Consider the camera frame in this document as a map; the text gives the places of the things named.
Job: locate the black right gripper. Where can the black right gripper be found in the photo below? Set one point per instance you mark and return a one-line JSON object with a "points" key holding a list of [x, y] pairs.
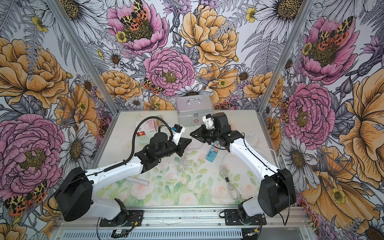
{"points": [[200, 135]]}

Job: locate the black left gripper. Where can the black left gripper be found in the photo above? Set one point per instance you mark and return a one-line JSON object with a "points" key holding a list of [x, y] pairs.
{"points": [[182, 145]]}

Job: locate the teal power strip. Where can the teal power strip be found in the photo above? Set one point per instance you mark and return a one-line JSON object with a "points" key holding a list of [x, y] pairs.
{"points": [[211, 155]]}

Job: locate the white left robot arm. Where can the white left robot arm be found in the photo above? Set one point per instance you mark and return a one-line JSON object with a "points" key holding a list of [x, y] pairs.
{"points": [[76, 195]]}

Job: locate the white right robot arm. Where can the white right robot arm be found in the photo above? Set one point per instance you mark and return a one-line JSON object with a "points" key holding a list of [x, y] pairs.
{"points": [[277, 190]]}

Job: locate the silver first aid case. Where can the silver first aid case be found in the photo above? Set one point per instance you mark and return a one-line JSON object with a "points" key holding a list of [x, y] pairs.
{"points": [[192, 109]]}

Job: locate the red white medicine box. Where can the red white medicine box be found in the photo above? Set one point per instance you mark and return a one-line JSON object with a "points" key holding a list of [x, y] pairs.
{"points": [[148, 128]]}

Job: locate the white tube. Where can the white tube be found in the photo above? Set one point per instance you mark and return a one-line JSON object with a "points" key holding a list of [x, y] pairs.
{"points": [[138, 181]]}

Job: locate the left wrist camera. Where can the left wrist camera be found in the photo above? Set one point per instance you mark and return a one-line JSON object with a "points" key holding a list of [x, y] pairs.
{"points": [[177, 131]]}

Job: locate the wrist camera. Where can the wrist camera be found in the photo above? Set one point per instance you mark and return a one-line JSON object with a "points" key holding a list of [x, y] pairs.
{"points": [[177, 131], [208, 121]]}

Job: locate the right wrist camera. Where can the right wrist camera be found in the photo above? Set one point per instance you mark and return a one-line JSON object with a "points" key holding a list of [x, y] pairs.
{"points": [[208, 121]]}

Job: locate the aluminium rail frame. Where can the aluminium rail frame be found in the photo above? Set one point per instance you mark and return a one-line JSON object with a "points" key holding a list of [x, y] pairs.
{"points": [[189, 223]]}

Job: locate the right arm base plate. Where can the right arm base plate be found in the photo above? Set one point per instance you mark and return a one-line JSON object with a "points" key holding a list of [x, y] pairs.
{"points": [[232, 218]]}

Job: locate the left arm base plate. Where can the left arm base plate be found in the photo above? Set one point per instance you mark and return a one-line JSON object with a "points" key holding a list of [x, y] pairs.
{"points": [[130, 218]]}

